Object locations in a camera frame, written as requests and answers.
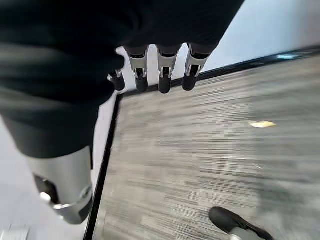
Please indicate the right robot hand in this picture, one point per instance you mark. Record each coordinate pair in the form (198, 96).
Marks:
(62, 62)

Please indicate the black baseboard strip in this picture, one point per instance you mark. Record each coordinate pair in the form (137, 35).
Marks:
(105, 160)

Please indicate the yellow scrap on carpet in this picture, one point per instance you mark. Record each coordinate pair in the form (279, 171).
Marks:
(261, 123)

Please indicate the dark robot foot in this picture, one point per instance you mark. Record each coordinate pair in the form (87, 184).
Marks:
(231, 220)

